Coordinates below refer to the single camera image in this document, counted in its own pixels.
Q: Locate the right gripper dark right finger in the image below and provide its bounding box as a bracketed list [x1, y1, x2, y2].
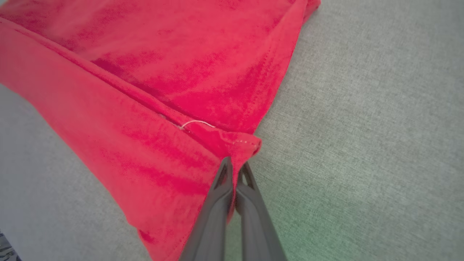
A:
[235, 162, 289, 261]

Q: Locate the red white jersey shirt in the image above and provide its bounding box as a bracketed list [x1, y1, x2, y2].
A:
[0, 0, 322, 261]

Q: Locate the grey fabric sofa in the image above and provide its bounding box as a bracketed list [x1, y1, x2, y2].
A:
[0, 0, 464, 261]

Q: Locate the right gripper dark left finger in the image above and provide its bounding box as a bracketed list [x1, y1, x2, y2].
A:
[179, 157, 236, 261]

